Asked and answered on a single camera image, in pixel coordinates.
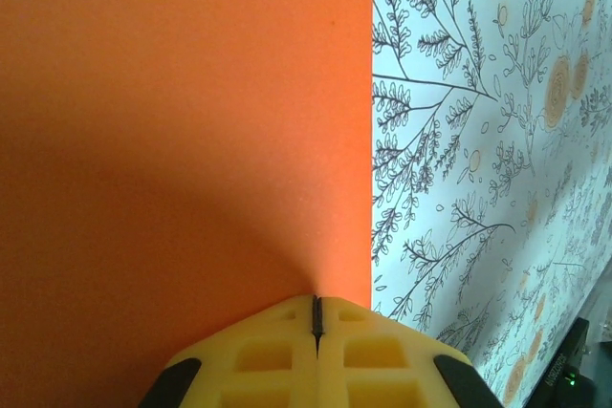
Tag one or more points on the orange square paper sheet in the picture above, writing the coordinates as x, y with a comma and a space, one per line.
181, 116

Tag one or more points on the floral patterned table cover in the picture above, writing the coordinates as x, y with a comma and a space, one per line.
478, 164

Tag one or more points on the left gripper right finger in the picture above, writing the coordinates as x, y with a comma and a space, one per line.
373, 370

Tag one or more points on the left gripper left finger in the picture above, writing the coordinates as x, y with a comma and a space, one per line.
268, 370

